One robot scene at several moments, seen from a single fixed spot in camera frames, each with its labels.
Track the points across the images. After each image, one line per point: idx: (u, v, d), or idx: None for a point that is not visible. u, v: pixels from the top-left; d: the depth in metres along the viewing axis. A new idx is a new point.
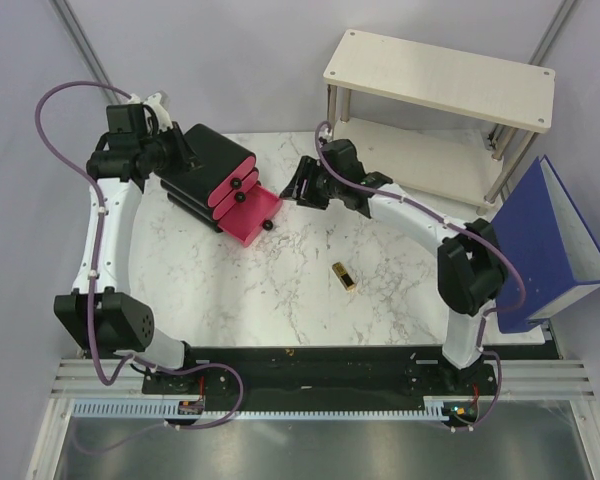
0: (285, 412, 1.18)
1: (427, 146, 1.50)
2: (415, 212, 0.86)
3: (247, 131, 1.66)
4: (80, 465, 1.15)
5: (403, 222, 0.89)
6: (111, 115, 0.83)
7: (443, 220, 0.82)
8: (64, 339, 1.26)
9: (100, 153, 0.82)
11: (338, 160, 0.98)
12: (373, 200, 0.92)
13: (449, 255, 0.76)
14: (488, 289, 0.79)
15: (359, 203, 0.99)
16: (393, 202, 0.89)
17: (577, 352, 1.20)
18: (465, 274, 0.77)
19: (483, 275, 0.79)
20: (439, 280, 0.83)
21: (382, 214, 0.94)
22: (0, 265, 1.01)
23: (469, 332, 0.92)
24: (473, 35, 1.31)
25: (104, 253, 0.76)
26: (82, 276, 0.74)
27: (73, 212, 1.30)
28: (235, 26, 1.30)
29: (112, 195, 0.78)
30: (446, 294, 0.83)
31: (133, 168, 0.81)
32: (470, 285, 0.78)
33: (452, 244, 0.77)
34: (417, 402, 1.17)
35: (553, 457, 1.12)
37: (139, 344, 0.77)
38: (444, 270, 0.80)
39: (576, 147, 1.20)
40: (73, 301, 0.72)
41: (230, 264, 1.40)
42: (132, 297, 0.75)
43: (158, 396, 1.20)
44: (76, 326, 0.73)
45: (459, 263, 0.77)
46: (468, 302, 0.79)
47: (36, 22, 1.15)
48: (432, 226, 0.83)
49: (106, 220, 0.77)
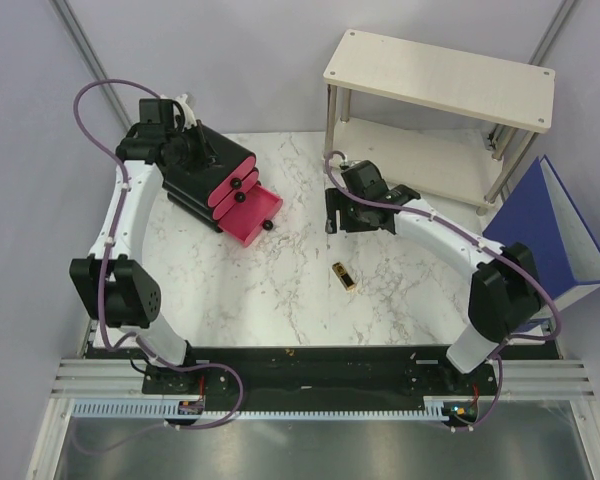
0: (285, 413, 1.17)
1: (427, 146, 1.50)
2: (448, 234, 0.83)
3: (247, 131, 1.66)
4: (81, 465, 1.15)
5: (431, 241, 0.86)
6: (142, 106, 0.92)
7: (478, 243, 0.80)
8: (64, 339, 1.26)
9: (129, 139, 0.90)
11: (359, 180, 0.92)
12: (398, 217, 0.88)
13: (487, 284, 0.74)
14: (521, 315, 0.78)
15: (384, 219, 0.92)
16: (422, 220, 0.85)
17: (577, 352, 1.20)
18: (500, 301, 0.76)
19: (518, 301, 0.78)
20: (470, 303, 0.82)
21: (407, 232, 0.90)
22: (0, 266, 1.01)
23: (483, 344, 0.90)
24: (474, 35, 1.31)
25: (123, 223, 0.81)
26: (100, 243, 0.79)
27: (74, 212, 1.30)
28: (236, 26, 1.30)
29: (136, 175, 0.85)
30: (476, 317, 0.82)
31: (157, 155, 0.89)
32: (505, 312, 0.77)
33: (488, 271, 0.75)
34: (417, 402, 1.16)
35: (553, 457, 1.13)
37: (145, 319, 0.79)
38: (480, 297, 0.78)
39: (576, 147, 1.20)
40: (87, 266, 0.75)
41: (230, 264, 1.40)
42: (143, 268, 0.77)
43: (158, 396, 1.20)
44: (88, 290, 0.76)
45: (496, 291, 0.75)
46: (500, 329, 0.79)
47: (37, 22, 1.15)
48: (466, 249, 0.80)
49: (128, 196, 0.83)
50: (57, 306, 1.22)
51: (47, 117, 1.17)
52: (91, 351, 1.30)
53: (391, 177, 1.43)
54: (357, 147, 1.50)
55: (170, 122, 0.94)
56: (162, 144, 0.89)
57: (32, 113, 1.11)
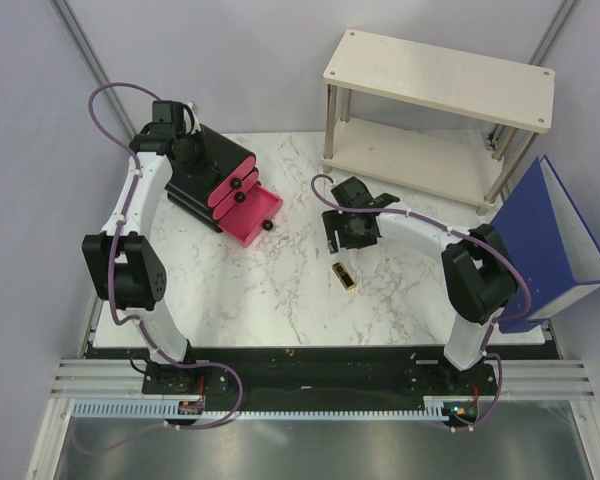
0: (285, 413, 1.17)
1: (428, 146, 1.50)
2: (420, 225, 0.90)
3: (247, 131, 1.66)
4: (80, 465, 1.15)
5: (410, 236, 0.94)
6: (156, 108, 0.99)
7: (447, 228, 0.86)
8: (64, 339, 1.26)
9: (142, 136, 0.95)
11: (346, 192, 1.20)
12: (380, 218, 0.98)
13: (455, 260, 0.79)
14: (498, 295, 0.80)
15: (369, 223, 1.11)
16: (400, 218, 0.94)
17: (577, 352, 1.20)
18: (471, 279, 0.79)
19: (492, 281, 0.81)
20: (447, 286, 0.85)
21: (390, 232, 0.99)
22: None
23: (476, 337, 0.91)
24: (474, 35, 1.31)
25: (134, 206, 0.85)
26: (112, 221, 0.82)
27: (74, 212, 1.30)
28: (236, 26, 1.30)
29: (148, 164, 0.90)
30: (457, 302, 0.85)
31: (168, 149, 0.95)
32: (479, 291, 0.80)
33: (456, 249, 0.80)
34: (417, 402, 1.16)
35: (553, 457, 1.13)
37: (151, 299, 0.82)
38: (453, 277, 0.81)
39: (576, 147, 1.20)
40: (98, 241, 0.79)
41: (230, 264, 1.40)
42: (152, 246, 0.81)
43: (158, 396, 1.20)
44: (99, 265, 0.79)
45: (463, 268, 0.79)
46: (479, 309, 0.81)
47: (36, 22, 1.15)
48: (437, 235, 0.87)
49: (139, 182, 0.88)
50: (57, 306, 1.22)
51: (47, 117, 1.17)
52: (91, 351, 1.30)
53: (391, 177, 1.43)
54: (357, 146, 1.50)
55: (180, 125, 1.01)
56: (173, 138, 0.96)
57: (32, 113, 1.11)
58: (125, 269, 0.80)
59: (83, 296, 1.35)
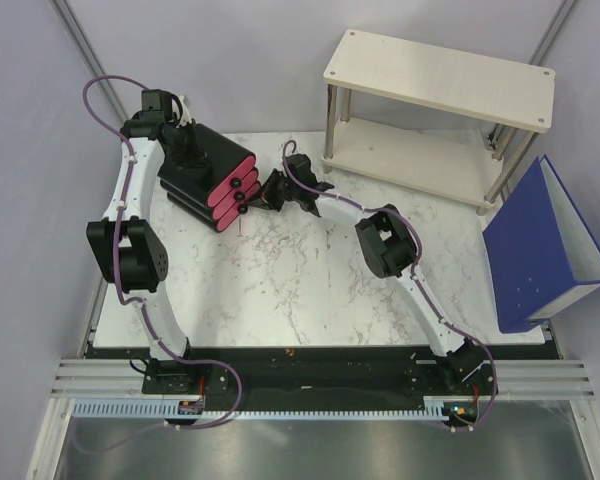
0: (285, 413, 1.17)
1: (428, 145, 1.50)
2: (347, 206, 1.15)
3: (248, 131, 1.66)
4: (81, 465, 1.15)
5: (339, 213, 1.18)
6: (145, 97, 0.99)
7: (362, 208, 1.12)
8: (64, 339, 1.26)
9: (134, 121, 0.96)
11: (296, 171, 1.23)
12: (319, 201, 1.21)
13: (363, 230, 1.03)
14: (399, 256, 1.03)
15: (310, 207, 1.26)
16: (332, 200, 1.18)
17: (578, 352, 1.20)
18: (376, 246, 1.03)
19: (394, 245, 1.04)
20: (364, 252, 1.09)
21: (327, 210, 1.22)
22: None
23: (417, 298, 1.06)
24: (473, 36, 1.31)
25: (132, 190, 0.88)
26: (113, 207, 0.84)
27: (74, 212, 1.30)
28: (236, 26, 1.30)
29: (141, 149, 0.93)
30: (371, 263, 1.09)
31: (159, 133, 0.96)
32: (383, 253, 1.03)
33: (365, 223, 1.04)
34: (417, 402, 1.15)
35: (552, 457, 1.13)
37: (155, 279, 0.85)
38: (364, 243, 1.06)
39: (576, 147, 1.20)
40: (101, 228, 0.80)
41: (230, 264, 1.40)
42: (152, 229, 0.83)
43: (158, 396, 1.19)
44: (104, 250, 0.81)
45: (370, 235, 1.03)
46: (384, 268, 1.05)
47: (36, 24, 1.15)
48: (355, 213, 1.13)
49: (134, 167, 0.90)
50: (57, 306, 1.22)
51: (47, 117, 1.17)
52: (91, 351, 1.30)
53: (390, 176, 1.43)
54: (357, 147, 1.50)
55: (169, 113, 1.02)
56: (163, 124, 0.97)
57: (31, 114, 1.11)
58: (129, 252, 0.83)
59: (83, 296, 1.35)
